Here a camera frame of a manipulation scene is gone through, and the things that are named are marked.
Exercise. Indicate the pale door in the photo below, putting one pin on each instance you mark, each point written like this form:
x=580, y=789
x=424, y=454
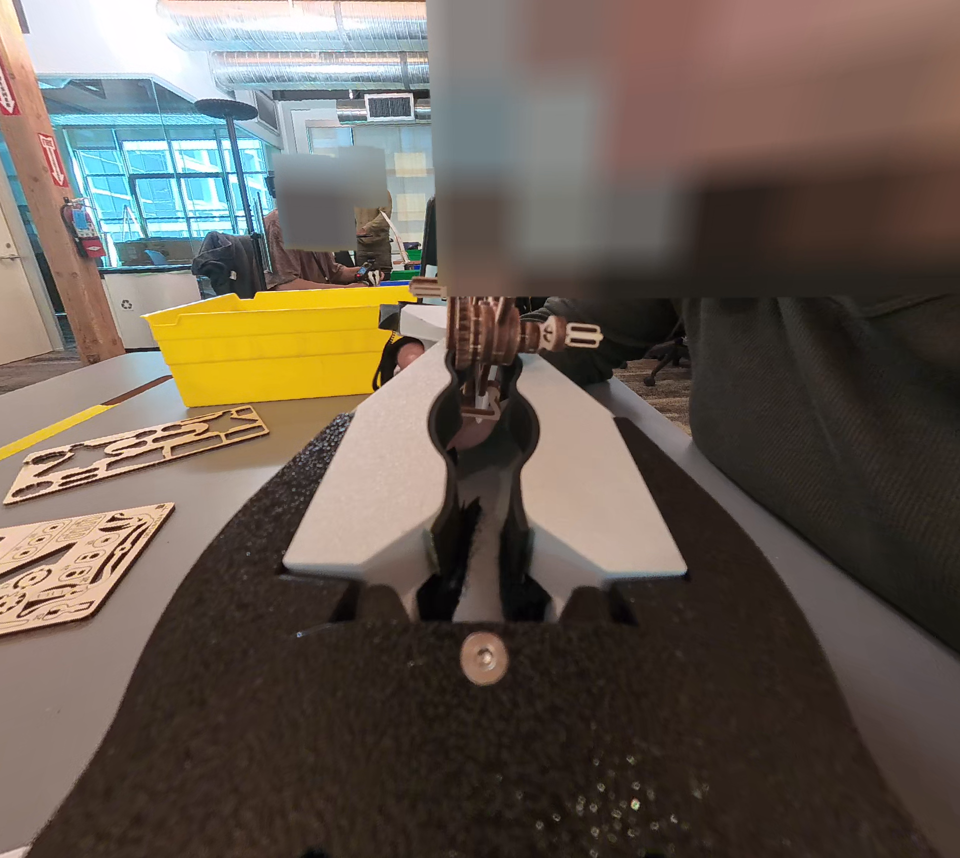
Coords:
x=19, y=288

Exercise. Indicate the red arrow sign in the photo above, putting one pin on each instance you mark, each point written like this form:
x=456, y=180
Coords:
x=6, y=89
x=52, y=160

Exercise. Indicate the white recycling bin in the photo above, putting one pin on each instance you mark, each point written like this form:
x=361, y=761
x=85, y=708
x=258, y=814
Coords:
x=142, y=307

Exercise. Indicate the yellow plastic bin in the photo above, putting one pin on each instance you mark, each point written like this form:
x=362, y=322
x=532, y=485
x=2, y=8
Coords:
x=277, y=348

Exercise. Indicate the person's dark grey sweater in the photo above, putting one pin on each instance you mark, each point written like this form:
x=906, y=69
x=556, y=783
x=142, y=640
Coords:
x=840, y=438

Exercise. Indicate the black floor lamp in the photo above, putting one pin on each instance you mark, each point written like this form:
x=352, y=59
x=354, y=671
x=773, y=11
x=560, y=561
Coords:
x=227, y=108

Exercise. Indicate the wooden sheet with model parts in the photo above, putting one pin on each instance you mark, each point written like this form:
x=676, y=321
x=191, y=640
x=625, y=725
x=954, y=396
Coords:
x=90, y=535

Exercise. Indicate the black jacket on chair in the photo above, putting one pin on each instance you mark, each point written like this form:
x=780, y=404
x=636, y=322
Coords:
x=225, y=265

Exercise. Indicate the wooden pillar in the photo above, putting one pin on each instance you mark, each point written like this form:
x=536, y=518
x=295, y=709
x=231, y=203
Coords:
x=52, y=213

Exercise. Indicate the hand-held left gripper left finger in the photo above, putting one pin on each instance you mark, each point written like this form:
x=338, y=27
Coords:
x=360, y=498

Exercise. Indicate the silver air duct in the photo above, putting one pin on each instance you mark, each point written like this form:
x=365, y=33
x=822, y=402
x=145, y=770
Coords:
x=322, y=70
x=300, y=22

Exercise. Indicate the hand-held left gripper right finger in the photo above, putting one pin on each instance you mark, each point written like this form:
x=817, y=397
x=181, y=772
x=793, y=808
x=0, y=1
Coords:
x=600, y=505

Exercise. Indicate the brown wooden model assembly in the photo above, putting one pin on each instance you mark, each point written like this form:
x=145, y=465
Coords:
x=487, y=333

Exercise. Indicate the black office chair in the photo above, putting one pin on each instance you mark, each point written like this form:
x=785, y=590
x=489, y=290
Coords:
x=667, y=355

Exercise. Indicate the white vent grille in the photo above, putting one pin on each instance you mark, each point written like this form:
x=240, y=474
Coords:
x=389, y=106

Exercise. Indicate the red fire extinguisher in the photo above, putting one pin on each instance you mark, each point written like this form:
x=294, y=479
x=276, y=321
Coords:
x=82, y=224

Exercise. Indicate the person's right hand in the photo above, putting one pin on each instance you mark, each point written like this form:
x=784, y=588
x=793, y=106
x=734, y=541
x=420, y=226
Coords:
x=410, y=353

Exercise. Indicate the yellow tape strip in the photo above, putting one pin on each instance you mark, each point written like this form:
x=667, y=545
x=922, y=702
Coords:
x=52, y=430

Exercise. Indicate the wooden sheet with empty cutouts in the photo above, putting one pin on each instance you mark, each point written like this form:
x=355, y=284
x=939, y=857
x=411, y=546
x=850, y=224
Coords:
x=225, y=427

